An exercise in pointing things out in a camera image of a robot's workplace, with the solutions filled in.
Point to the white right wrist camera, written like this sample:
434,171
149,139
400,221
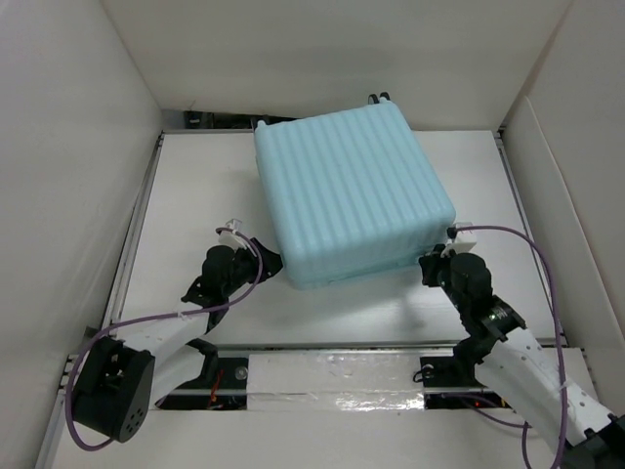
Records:
461,238

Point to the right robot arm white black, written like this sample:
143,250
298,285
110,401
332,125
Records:
504,356

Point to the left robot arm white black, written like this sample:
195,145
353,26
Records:
115,381

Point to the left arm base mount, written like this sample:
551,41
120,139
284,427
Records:
220,384

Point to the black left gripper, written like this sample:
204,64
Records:
271,264

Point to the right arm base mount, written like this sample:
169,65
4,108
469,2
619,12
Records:
448,384

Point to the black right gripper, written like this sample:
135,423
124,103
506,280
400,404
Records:
429,262

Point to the light blue hardshell suitcase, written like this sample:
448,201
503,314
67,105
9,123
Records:
350,193

